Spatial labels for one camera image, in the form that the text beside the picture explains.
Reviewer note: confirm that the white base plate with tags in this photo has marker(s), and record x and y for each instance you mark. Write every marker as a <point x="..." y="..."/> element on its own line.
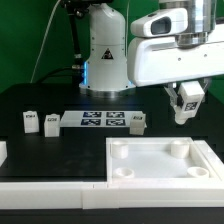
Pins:
<point x="99" y="119"/>

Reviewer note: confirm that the white left fence stub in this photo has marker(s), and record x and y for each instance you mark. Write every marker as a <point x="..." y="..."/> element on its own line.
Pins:
<point x="3" y="152"/>

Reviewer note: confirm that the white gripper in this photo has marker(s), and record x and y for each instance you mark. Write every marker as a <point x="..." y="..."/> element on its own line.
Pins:
<point x="159" y="61"/>

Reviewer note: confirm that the white square tabletop tray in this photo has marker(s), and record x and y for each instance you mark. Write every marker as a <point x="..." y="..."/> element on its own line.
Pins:
<point x="134" y="158"/>

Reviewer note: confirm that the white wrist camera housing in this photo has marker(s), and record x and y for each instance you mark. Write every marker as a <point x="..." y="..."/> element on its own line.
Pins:
<point x="161" y="23"/>

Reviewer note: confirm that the white front fence wall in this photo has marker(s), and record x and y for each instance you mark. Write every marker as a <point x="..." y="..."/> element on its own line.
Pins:
<point x="76" y="195"/>

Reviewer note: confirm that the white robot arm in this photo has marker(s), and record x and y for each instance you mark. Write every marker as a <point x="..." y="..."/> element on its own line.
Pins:
<point x="180" y="41"/>

